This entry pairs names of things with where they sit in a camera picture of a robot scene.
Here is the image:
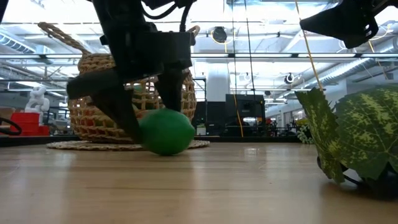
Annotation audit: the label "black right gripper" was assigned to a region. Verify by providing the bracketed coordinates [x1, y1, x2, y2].
[300, 0, 398, 49]

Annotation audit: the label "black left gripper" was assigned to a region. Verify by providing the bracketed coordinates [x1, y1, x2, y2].
[66, 23, 193, 144]

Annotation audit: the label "green lime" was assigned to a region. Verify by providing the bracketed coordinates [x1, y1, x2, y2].
[138, 108, 196, 156]

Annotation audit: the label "long ceiling light bar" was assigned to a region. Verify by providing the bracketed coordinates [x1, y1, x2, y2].
[0, 53, 398, 60]

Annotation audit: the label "round woven placemat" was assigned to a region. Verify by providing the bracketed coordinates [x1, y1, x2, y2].
[45, 139, 211, 152]

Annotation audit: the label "grape leaves with stem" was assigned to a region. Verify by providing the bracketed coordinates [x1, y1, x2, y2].
[294, 85, 398, 197]

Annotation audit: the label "black monitor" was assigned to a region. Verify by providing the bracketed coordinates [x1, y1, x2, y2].
[225, 94, 266, 118]

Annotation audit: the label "red storage bin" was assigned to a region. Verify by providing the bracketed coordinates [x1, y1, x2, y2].
[11, 112, 41, 127]
[0, 124, 50, 137]

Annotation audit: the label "small succulent plant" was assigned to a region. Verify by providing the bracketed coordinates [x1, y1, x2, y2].
[295, 119, 315, 145]

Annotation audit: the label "silver ceiling duct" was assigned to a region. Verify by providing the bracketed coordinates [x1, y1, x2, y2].
[306, 46, 398, 90]

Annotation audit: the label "yellow hanging cable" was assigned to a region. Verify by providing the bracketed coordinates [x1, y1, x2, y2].
[294, 0, 323, 91]

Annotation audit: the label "woven wicker basket with handles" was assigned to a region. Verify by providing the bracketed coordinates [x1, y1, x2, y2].
[37, 21, 201, 144]

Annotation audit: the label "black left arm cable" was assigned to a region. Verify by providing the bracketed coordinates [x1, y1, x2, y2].
[141, 0, 197, 32]

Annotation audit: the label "thin yellow cord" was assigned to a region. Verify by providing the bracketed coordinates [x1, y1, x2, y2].
[232, 93, 244, 138]

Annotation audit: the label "black hanging cable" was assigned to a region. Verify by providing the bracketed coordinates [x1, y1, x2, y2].
[243, 0, 256, 96]
[231, 0, 238, 96]

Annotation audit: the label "black aluminium rig frame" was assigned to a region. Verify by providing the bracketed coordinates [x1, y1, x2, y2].
[0, 135, 312, 147]

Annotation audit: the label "white ceiling duct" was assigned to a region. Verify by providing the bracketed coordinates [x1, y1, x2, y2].
[0, 30, 55, 55]

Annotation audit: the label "black cable loop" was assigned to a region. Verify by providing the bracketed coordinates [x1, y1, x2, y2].
[0, 117, 23, 136]

